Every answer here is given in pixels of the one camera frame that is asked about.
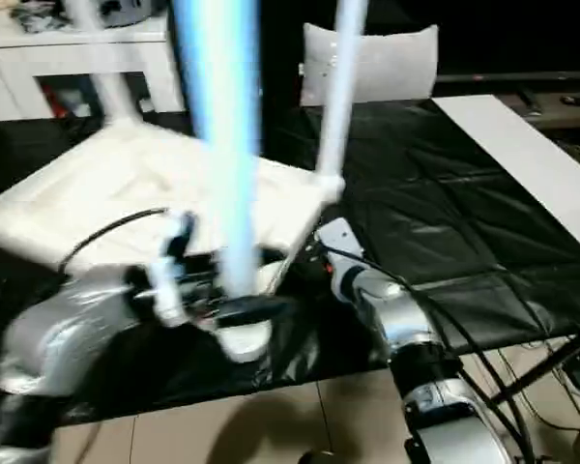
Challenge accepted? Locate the white plastic table leg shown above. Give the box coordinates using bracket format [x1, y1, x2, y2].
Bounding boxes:
[171, 0, 272, 334]
[0, 190, 36, 253]
[316, 0, 371, 188]
[74, 0, 144, 125]

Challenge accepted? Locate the black mat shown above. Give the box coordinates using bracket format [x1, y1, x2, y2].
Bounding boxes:
[0, 96, 580, 426]

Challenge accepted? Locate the black cabinet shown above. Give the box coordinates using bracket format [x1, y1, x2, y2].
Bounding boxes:
[166, 0, 342, 160]

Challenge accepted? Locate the grey cushion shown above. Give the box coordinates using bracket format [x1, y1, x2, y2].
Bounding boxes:
[299, 21, 440, 107]

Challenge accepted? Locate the white flat board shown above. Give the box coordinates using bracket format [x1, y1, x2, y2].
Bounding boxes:
[432, 94, 580, 257]

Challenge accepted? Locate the black pole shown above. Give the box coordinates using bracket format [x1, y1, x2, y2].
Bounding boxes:
[487, 337, 580, 407]

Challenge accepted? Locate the white cabinet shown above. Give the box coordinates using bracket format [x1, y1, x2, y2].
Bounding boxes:
[0, 9, 188, 122]

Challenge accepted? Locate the dark bag on cabinet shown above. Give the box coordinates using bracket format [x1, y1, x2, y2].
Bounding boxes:
[99, 0, 168, 28]

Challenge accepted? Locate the dark clutter pile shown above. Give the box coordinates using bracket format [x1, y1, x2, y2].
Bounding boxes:
[9, 7, 67, 35]

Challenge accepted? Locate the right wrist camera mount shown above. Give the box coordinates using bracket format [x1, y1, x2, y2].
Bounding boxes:
[316, 217, 368, 304]

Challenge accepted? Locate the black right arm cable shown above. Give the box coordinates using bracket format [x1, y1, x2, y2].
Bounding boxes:
[328, 246, 537, 464]

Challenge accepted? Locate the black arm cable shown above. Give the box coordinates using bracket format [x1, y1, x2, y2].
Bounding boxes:
[328, 246, 537, 464]
[57, 207, 170, 276]

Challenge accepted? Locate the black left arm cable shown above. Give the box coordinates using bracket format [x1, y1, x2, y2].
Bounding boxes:
[57, 207, 170, 276]

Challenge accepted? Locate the grey floor cable bundle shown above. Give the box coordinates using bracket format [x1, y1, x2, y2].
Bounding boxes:
[497, 337, 580, 431]

